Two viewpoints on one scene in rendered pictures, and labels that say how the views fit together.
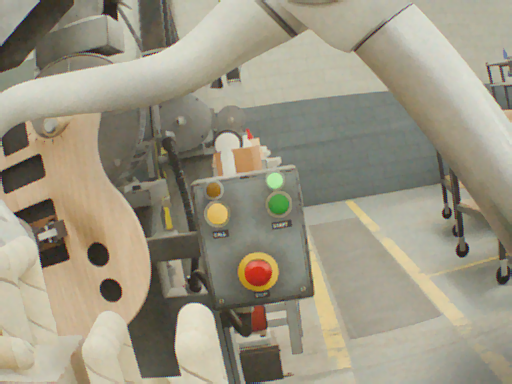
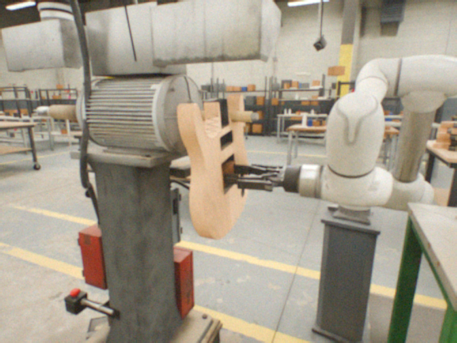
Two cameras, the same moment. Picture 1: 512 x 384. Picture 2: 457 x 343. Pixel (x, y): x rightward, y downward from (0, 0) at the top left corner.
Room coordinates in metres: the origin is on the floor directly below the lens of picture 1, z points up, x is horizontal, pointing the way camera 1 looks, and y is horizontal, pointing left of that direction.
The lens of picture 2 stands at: (1.48, 1.10, 1.29)
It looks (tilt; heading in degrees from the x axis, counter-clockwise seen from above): 14 degrees down; 293
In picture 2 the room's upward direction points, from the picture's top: straight up
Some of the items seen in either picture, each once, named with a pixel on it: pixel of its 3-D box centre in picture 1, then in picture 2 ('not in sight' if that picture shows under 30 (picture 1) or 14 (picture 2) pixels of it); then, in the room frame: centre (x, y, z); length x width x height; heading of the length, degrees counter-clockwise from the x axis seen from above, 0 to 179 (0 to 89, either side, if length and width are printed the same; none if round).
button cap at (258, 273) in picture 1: (258, 272); not in sight; (1.93, 0.02, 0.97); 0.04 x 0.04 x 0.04; 89
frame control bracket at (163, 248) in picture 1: (200, 243); (192, 168); (2.06, 0.10, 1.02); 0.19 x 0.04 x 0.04; 89
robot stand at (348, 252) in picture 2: not in sight; (346, 273); (1.40, -0.46, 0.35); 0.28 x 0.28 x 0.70; 81
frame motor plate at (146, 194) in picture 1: (98, 200); (132, 152); (2.21, 0.28, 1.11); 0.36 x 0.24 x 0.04; 179
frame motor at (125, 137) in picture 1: (88, 124); (144, 114); (2.15, 0.27, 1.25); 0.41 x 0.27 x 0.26; 179
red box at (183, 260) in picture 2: not in sight; (166, 273); (2.21, 0.12, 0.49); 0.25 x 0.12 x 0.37; 179
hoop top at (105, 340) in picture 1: (105, 340); not in sight; (1.00, 0.15, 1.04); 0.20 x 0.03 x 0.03; 2
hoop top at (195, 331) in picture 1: (195, 334); not in sight; (1.00, 0.07, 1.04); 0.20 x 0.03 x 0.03; 2
